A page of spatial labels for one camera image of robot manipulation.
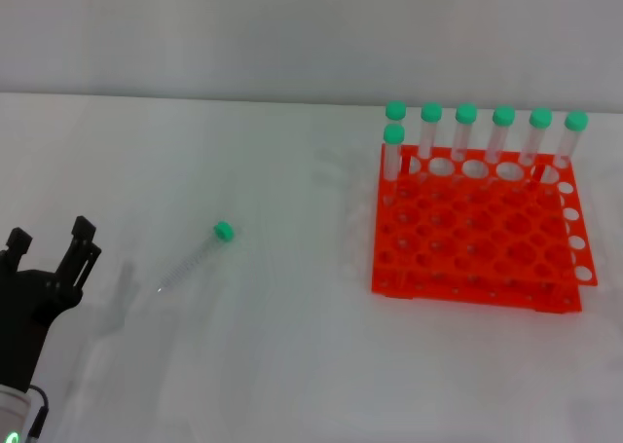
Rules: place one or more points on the clear test tube green cap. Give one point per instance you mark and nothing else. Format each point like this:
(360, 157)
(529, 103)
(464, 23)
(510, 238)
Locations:
(538, 124)
(393, 141)
(187, 263)
(573, 126)
(501, 124)
(430, 121)
(395, 110)
(465, 121)

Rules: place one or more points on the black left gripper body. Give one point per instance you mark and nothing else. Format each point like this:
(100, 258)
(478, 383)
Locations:
(29, 311)

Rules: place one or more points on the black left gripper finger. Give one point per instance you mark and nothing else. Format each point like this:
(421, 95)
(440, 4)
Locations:
(18, 248)
(80, 253)

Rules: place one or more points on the orange test tube rack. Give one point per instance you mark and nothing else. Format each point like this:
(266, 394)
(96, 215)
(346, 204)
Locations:
(487, 229)

